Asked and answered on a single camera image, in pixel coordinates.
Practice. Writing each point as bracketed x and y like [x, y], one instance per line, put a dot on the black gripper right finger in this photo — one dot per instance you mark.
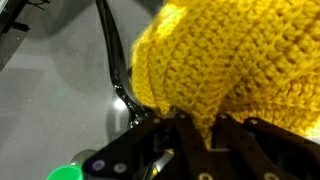
[266, 150]

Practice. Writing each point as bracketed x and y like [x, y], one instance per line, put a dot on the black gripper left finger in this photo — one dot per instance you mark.
[160, 150]

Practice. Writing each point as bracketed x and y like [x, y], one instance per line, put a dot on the yellow knitted cloth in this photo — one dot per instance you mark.
[233, 60]

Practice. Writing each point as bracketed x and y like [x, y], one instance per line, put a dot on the black plastic spoon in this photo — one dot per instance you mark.
[115, 66]

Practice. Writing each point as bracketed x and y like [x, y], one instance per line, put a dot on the small green bowl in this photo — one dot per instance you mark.
[65, 174]

